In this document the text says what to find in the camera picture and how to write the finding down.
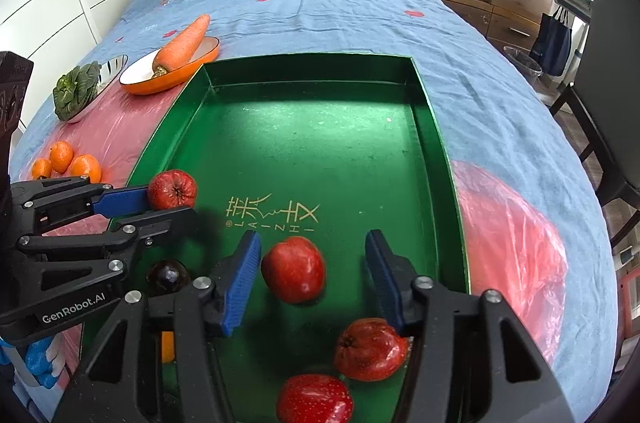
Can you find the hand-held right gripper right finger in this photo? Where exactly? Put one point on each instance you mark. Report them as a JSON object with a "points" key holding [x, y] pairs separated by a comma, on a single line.
{"points": [[385, 278]]}

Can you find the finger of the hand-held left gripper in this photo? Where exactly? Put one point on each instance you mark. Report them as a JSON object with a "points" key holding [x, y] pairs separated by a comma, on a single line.
{"points": [[160, 220], [122, 200]]}

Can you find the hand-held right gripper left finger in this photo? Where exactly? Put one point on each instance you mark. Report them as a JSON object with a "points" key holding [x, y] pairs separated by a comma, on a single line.
{"points": [[242, 283]]}

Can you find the red apple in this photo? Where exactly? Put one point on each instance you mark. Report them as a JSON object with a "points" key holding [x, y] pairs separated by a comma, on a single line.
{"points": [[292, 269], [370, 350], [315, 400], [171, 189]]}

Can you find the orange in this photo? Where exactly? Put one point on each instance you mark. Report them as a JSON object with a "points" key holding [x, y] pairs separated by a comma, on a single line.
{"points": [[86, 168], [167, 345], [41, 168], [61, 155]]}

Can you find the green rectangular tray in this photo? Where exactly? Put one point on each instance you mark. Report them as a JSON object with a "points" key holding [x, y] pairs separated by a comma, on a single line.
{"points": [[310, 143]]}

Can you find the person's left hand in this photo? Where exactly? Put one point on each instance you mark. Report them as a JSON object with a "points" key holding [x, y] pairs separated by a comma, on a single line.
{"points": [[40, 360]]}

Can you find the dark plum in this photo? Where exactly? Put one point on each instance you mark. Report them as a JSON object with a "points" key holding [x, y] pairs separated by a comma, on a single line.
{"points": [[167, 278]]}

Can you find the green bok choy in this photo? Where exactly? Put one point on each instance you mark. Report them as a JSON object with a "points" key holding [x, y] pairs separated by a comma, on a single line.
{"points": [[75, 95]]}

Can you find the orange oval dish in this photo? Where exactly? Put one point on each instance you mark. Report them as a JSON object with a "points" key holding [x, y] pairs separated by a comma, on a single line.
{"points": [[145, 85]]}

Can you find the pink plastic sheet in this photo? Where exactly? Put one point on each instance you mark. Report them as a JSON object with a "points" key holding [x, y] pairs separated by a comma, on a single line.
{"points": [[500, 228]]}

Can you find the striped white plate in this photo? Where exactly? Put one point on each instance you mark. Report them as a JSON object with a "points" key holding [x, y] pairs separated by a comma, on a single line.
{"points": [[114, 65]]}

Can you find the carrot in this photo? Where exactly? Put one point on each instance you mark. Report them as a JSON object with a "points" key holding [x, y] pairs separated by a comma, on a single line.
{"points": [[185, 45]]}

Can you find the clear trash bin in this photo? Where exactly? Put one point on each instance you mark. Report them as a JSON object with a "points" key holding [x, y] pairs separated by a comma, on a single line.
{"points": [[522, 65]]}

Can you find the dark tote bag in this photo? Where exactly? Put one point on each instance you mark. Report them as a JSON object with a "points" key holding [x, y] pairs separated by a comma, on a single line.
{"points": [[550, 45]]}

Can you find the grey chair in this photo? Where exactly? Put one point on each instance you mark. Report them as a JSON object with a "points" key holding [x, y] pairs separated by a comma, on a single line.
{"points": [[615, 103]]}

